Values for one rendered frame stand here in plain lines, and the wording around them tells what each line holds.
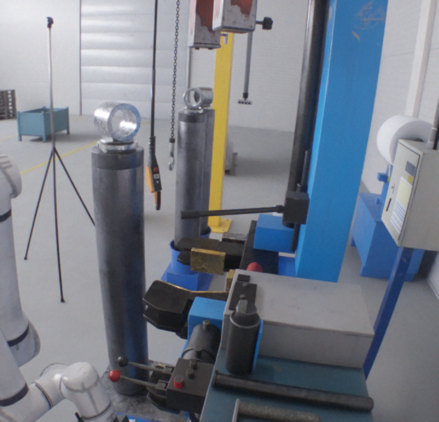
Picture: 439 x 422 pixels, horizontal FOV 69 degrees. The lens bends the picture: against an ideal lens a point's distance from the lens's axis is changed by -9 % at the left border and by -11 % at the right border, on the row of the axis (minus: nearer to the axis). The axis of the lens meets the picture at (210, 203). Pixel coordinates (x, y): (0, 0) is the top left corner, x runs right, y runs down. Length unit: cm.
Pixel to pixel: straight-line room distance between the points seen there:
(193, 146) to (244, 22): 166
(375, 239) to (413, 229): 196
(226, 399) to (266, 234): 78
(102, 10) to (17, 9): 378
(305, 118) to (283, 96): 1051
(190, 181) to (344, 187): 165
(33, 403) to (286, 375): 65
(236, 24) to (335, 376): 101
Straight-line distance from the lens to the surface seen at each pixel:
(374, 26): 121
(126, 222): 145
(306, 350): 103
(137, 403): 207
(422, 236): 159
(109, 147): 138
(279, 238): 150
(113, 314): 171
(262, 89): 1190
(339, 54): 118
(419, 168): 148
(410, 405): 260
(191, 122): 259
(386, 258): 364
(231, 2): 107
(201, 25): 144
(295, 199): 124
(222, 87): 383
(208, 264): 163
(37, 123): 915
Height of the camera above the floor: 179
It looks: 21 degrees down
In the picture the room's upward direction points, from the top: 4 degrees clockwise
